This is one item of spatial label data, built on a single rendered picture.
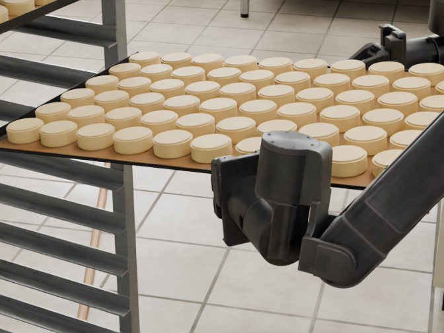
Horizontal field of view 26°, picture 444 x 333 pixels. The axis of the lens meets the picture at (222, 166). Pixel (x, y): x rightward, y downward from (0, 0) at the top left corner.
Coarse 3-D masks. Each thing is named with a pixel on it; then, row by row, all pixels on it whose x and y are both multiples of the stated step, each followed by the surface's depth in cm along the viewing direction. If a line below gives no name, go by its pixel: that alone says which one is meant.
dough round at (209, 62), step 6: (204, 54) 151; (210, 54) 150; (216, 54) 150; (192, 60) 148; (198, 60) 148; (204, 60) 148; (210, 60) 147; (216, 60) 147; (222, 60) 148; (198, 66) 147; (204, 66) 146; (210, 66) 147; (216, 66) 147; (222, 66) 148
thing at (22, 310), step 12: (0, 300) 203; (12, 300) 201; (0, 312) 201; (12, 312) 201; (24, 312) 201; (36, 312) 199; (48, 312) 197; (36, 324) 197; (48, 324) 197; (60, 324) 197; (72, 324) 195; (84, 324) 194; (96, 324) 192
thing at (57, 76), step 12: (0, 60) 176; (12, 60) 175; (24, 60) 173; (0, 72) 175; (12, 72) 175; (24, 72) 175; (36, 72) 173; (48, 72) 172; (60, 72) 171; (72, 72) 169; (84, 72) 168; (48, 84) 170; (60, 84) 170; (72, 84) 170
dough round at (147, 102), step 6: (138, 96) 134; (144, 96) 134; (150, 96) 134; (156, 96) 133; (162, 96) 133; (132, 102) 132; (138, 102) 132; (144, 102) 132; (150, 102) 131; (156, 102) 132; (162, 102) 132; (138, 108) 132; (144, 108) 131; (150, 108) 131; (156, 108) 132; (162, 108) 133; (144, 114) 132
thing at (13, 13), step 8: (0, 0) 147; (8, 0) 145; (16, 0) 145; (24, 0) 145; (32, 0) 146; (40, 0) 149; (48, 0) 149; (0, 8) 141; (8, 8) 144; (16, 8) 144; (24, 8) 144; (32, 8) 146; (0, 16) 139; (8, 16) 141; (16, 16) 144
